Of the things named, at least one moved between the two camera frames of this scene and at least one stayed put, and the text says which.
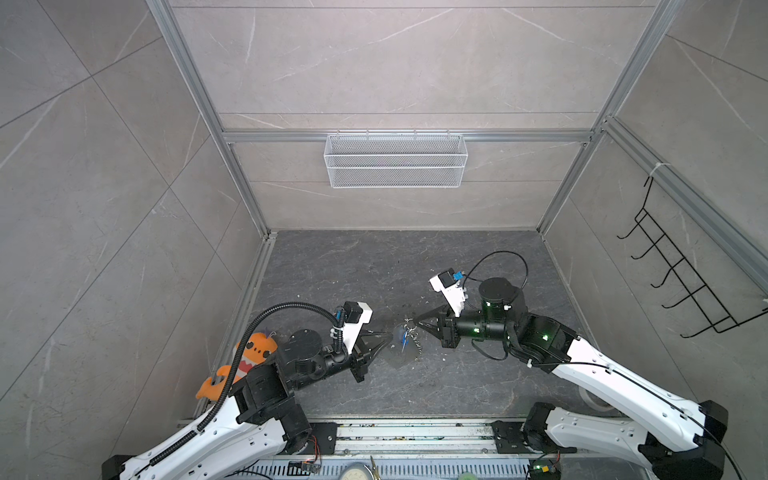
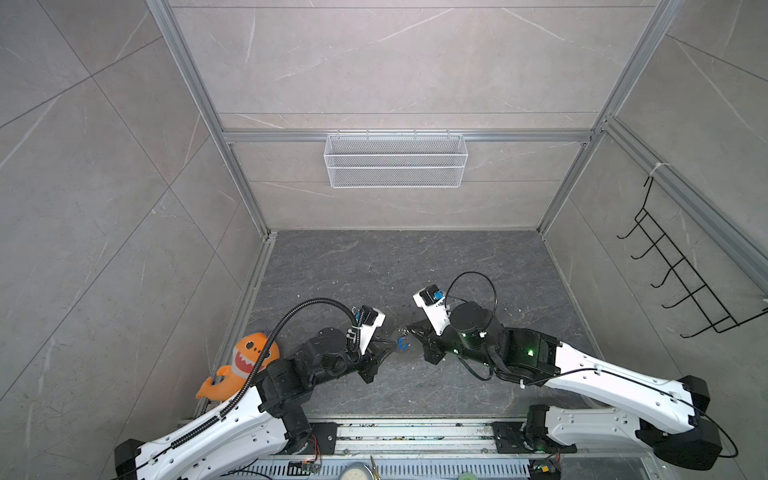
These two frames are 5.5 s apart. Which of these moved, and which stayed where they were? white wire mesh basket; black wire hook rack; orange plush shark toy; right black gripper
Moved: right black gripper
Stayed: orange plush shark toy; black wire hook rack; white wire mesh basket
